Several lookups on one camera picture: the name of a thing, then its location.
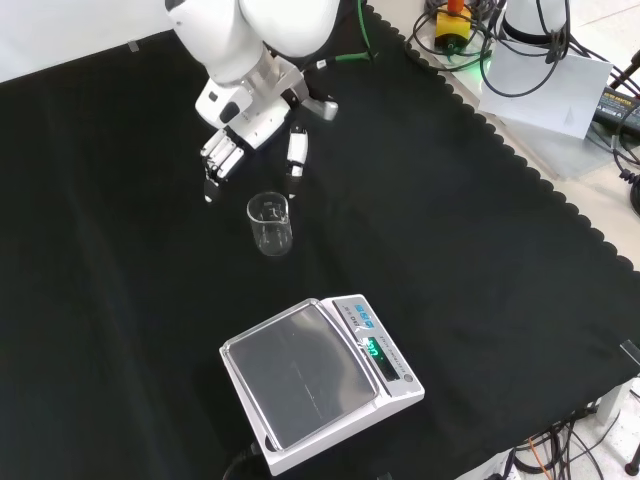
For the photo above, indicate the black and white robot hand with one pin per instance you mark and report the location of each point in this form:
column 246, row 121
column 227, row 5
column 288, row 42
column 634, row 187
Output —
column 250, row 117

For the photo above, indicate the clear glass beaker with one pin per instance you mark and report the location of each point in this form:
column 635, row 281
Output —
column 270, row 230

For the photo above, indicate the clear tape strip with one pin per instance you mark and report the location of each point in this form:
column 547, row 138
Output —
column 134, row 45
column 630, row 347

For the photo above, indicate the yellow stop button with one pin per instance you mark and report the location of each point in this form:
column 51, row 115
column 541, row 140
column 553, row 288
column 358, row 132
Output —
column 452, row 30

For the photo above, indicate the black bench cloth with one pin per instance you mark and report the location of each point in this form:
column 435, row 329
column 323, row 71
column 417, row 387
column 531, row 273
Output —
column 450, row 250

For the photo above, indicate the white electronic balance steel pan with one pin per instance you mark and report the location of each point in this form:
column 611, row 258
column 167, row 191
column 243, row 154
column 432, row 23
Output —
column 310, row 380

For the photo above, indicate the black power adapter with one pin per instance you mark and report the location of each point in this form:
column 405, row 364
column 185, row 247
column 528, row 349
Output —
column 616, row 107

